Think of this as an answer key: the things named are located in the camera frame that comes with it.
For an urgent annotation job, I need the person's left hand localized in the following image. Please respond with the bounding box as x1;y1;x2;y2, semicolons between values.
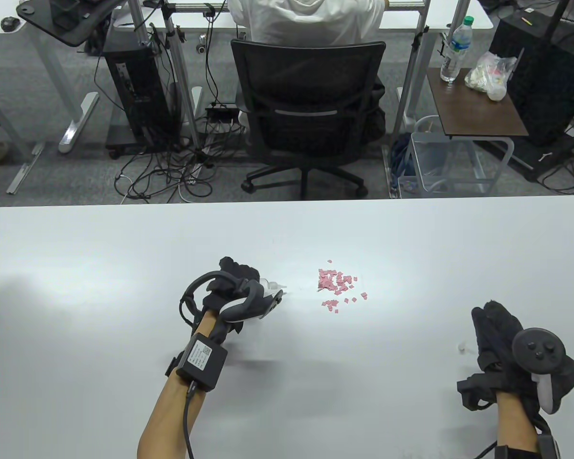
202;257;287;334

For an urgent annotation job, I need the person's right hand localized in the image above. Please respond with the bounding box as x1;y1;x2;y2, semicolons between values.
471;300;574;412

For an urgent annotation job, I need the small clear plastic bottle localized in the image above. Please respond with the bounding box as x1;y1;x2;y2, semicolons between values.
260;277;288;296

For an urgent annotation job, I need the person's left forearm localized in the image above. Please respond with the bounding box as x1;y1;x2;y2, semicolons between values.
138;310;230;459

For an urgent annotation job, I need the person's right forearm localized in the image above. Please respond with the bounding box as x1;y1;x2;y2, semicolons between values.
495;390;540;459

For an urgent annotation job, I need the black round-top controller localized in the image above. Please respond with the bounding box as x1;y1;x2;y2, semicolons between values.
512;327;568;415

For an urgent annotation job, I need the pile of pink paper pieces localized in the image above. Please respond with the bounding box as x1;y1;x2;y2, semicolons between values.
316;260;369;314

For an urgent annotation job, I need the black power strip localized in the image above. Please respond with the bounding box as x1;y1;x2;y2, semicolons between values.
205;106;241;123

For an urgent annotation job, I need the clear plastic bin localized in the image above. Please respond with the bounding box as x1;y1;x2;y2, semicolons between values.
408;131;487;197

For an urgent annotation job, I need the black mesh office chair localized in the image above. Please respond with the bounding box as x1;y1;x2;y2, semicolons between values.
231;39;388;200

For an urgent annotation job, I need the brown side table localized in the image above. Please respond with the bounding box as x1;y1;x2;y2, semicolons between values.
427;67;530;195

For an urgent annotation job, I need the clear plastic bag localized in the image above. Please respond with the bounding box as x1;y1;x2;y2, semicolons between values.
464;51;518;102

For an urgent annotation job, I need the large black mesh computer tower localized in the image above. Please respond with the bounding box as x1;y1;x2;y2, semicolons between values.
488;9;574;149

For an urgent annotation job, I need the clear plastic water bottle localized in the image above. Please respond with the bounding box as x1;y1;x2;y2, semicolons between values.
440;16;475;85

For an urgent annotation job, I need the white desk with metal legs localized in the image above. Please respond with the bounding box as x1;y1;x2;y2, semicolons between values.
0;0;139;196

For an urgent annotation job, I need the long white desk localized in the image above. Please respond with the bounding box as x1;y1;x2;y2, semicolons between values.
124;0;494;34

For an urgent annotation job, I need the white and black ring controller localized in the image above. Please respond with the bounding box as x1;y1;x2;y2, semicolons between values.
179;270;285;330

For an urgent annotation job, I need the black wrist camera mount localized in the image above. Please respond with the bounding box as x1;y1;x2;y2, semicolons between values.
456;372;499;412

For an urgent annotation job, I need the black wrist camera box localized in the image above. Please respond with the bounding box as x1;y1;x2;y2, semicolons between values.
175;333;229;392

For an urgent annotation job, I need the tangle of floor cables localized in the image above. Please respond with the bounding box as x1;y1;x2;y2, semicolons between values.
115;139;216;200

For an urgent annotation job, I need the black forearm strap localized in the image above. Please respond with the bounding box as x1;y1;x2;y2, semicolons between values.
495;430;561;459

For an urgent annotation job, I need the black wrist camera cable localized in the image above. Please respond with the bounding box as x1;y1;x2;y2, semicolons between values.
183;382;197;459

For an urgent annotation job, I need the bundle of blue cable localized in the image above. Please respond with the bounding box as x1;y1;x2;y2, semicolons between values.
389;133;415;193

